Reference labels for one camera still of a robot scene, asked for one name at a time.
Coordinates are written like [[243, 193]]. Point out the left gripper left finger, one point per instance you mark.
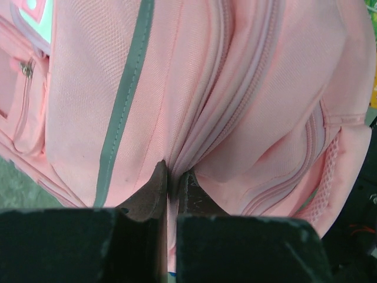
[[122, 244]]

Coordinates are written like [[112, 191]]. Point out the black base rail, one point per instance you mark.
[[350, 243]]

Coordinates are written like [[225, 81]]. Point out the pink student backpack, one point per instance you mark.
[[265, 101]]

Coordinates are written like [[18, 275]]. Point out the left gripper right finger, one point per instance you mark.
[[212, 246]]

